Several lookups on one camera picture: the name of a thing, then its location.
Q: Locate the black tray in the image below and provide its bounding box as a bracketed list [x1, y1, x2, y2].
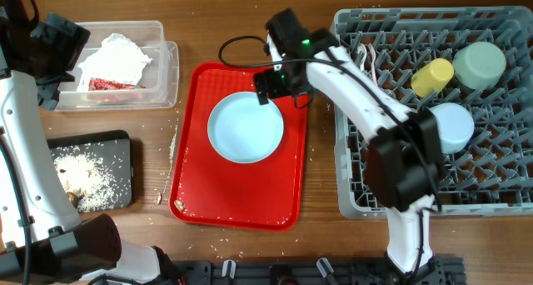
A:
[47, 130, 133, 213]

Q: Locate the black left cable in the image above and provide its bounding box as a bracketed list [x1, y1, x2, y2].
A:
[0, 0, 41, 285]

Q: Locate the red plastic tray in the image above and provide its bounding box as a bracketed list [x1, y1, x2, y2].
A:
[168, 62, 307, 231]

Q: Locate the white plastic spoon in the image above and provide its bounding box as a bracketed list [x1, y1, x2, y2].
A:
[356, 43, 367, 71]

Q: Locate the yellow plastic cup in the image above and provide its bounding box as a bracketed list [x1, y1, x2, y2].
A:
[411, 58, 455, 98]

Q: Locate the pale green bowl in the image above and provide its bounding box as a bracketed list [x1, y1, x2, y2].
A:
[452, 42, 506, 90]

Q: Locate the red strawberry snack wrapper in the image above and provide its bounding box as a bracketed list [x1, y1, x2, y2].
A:
[88, 78, 145, 91]

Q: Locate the light blue plate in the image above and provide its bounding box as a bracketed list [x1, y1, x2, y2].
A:
[207, 92, 284, 164]

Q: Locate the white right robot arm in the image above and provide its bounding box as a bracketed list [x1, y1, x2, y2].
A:
[255, 8, 444, 278]

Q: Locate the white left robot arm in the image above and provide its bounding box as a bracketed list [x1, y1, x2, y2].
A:
[1, 12, 170, 284]

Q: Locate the white plastic fork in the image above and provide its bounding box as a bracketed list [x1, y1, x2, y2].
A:
[367, 43, 378, 87]

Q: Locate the black mounting rail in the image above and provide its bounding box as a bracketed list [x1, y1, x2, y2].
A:
[177, 256, 467, 285]

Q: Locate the clear plastic bin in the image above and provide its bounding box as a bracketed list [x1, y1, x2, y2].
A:
[56, 21, 179, 112]

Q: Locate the light blue bowl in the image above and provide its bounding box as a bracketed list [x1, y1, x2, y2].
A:
[429, 102, 475, 154]

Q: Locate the food scraps and rice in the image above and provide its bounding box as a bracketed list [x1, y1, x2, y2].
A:
[54, 152, 125, 213]

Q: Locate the grey dishwasher rack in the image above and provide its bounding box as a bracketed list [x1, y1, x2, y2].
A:
[331, 6, 532, 216]

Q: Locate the white napkin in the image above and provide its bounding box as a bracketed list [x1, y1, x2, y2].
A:
[77, 33, 152, 92]

